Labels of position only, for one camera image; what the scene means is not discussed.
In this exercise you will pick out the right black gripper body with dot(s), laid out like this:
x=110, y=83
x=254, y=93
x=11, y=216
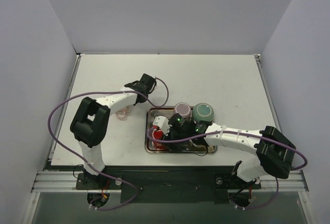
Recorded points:
x=172, y=134

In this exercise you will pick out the red ceramic mug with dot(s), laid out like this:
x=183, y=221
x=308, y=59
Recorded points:
x=157, y=134

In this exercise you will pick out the pink faceted ceramic mug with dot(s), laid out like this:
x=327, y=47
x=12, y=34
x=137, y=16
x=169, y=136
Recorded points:
x=123, y=113

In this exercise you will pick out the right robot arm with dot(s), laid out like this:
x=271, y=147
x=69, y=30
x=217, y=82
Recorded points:
x=273, y=152

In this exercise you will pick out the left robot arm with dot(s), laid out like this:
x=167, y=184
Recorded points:
x=91, y=119

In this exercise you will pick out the lilac ceramic mug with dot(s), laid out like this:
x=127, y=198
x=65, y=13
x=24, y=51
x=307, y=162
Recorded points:
x=183, y=109

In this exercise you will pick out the teal speckled ceramic mug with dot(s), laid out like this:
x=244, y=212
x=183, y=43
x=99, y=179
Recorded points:
x=202, y=112

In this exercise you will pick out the cream ceramic mug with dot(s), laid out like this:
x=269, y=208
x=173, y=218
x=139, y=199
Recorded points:
x=211, y=149

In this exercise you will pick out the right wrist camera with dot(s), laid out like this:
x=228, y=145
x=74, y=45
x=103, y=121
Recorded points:
x=162, y=123

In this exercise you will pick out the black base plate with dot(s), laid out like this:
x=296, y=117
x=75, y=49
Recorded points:
x=161, y=184

